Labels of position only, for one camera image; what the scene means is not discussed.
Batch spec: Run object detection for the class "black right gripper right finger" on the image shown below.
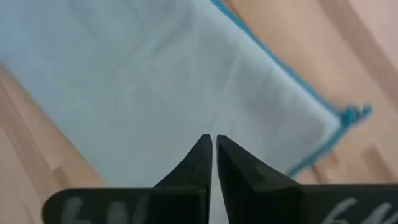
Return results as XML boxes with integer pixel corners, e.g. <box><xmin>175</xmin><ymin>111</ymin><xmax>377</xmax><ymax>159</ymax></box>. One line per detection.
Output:
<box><xmin>216</xmin><ymin>134</ymin><xmax>398</xmax><ymax>224</ymax></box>

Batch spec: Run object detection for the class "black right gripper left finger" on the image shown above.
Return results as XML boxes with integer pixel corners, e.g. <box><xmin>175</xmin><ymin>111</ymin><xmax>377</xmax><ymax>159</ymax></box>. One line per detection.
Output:
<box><xmin>42</xmin><ymin>133</ymin><xmax>214</xmax><ymax>224</ymax></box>

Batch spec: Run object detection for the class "light blue smooth towel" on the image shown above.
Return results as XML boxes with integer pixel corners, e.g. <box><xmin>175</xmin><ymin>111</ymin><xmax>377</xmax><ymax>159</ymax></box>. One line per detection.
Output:
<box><xmin>0</xmin><ymin>0</ymin><xmax>374</xmax><ymax>224</ymax></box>

